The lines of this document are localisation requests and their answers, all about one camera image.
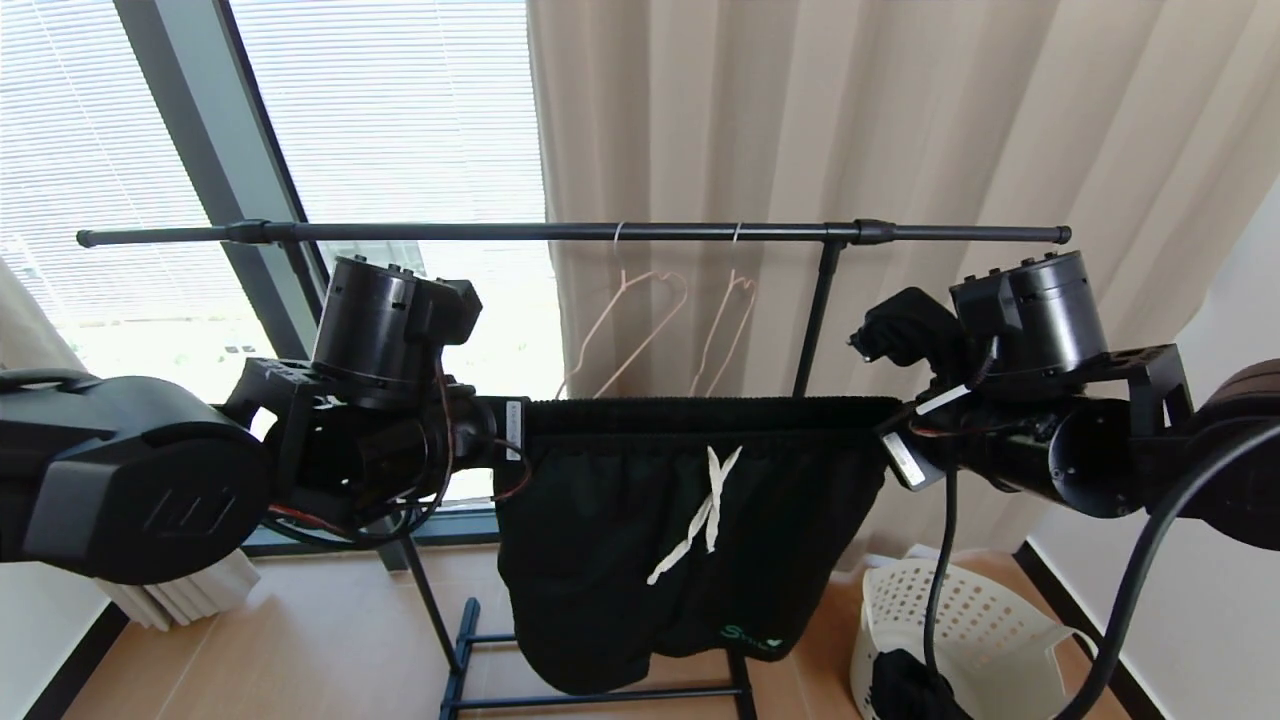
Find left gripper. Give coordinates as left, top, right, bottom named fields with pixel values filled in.
left=295, top=397, right=529, bottom=521

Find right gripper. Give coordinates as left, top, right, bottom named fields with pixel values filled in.
left=878, top=398, right=1146, bottom=519

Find black shorts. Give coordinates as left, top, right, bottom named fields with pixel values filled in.
left=495, top=395, right=906, bottom=696

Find white laundry basket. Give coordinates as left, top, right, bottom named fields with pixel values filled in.
left=850, top=558, right=1101, bottom=720

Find black clothes rack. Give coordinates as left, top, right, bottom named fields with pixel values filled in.
left=77, top=218, right=1071, bottom=720

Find pink clothes hanger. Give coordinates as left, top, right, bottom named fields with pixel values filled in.
left=688, top=225, right=758, bottom=399
left=555, top=225, right=691, bottom=401

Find beige curtain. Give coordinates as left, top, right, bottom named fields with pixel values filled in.
left=0, top=255, right=261, bottom=633
left=527, top=0, right=1280, bottom=601

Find black garment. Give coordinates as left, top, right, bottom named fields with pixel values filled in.
left=870, top=648, right=971, bottom=720

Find window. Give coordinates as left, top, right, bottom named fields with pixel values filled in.
left=0, top=0, right=561, bottom=556

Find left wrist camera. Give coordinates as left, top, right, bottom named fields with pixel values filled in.
left=415, top=278, right=483, bottom=346

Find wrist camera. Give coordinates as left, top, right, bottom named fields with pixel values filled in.
left=848, top=288, right=971, bottom=376
left=415, top=278, right=483, bottom=346

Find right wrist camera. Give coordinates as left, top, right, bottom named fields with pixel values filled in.
left=848, top=288, right=971, bottom=376

